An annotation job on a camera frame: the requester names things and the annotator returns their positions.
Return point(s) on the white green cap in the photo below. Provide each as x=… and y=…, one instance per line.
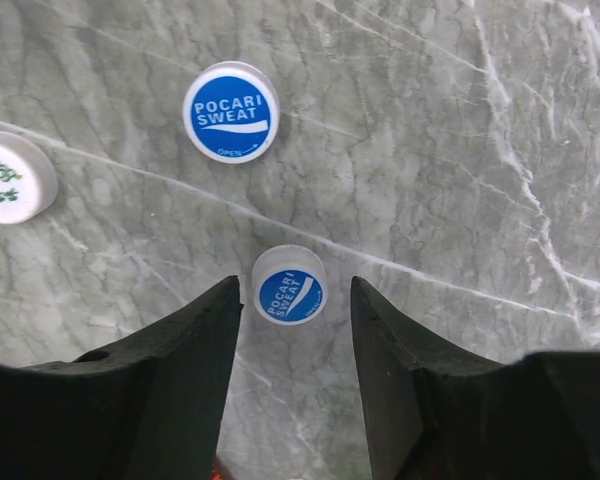
x=28, y=180

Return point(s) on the blue Pocari cap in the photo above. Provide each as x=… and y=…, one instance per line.
x=231, y=112
x=289, y=285

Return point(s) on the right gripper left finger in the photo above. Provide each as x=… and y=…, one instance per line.
x=148, y=406

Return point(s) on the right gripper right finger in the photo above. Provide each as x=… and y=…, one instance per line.
x=433, y=410

